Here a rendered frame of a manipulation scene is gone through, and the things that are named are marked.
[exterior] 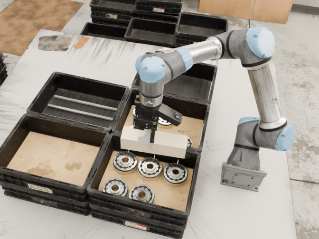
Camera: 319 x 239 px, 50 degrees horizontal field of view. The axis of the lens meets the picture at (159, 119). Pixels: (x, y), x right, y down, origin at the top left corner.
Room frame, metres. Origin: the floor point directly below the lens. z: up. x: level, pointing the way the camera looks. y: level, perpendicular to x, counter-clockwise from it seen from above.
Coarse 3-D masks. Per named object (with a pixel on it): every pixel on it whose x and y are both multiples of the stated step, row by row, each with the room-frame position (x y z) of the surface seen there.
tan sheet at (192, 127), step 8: (128, 120) 1.12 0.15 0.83; (184, 120) 1.15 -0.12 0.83; (192, 120) 1.16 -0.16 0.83; (200, 120) 1.16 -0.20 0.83; (160, 128) 1.09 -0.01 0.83; (176, 128) 1.10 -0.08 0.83; (184, 128) 1.10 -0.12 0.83; (192, 128) 1.11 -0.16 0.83; (200, 128) 1.11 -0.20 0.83; (192, 136) 1.06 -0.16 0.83
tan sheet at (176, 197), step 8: (112, 160) 0.87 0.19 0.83; (112, 168) 0.83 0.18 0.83; (136, 168) 0.84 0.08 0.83; (104, 176) 0.79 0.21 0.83; (112, 176) 0.79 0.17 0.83; (120, 176) 0.80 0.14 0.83; (128, 176) 0.80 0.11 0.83; (136, 176) 0.80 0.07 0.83; (160, 176) 0.82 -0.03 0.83; (128, 184) 0.76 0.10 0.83; (136, 184) 0.76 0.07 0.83; (152, 184) 0.77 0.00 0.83; (160, 184) 0.78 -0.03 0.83; (184, 184) 0.79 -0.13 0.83; (128, 192) 0.72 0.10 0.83; (160, 192) 0.74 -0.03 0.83; (168, 192) 0.74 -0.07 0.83; (176, 192) 0.75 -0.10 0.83; (184, 192) 0.75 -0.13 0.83; (160, 200) 0.70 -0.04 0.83; (168, 200) 0.71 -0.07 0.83; (176, 200) 0.71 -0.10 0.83; (184, 200) 0.71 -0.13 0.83; (176, 208) 0.67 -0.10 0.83; (184, 208) 0.68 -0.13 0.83
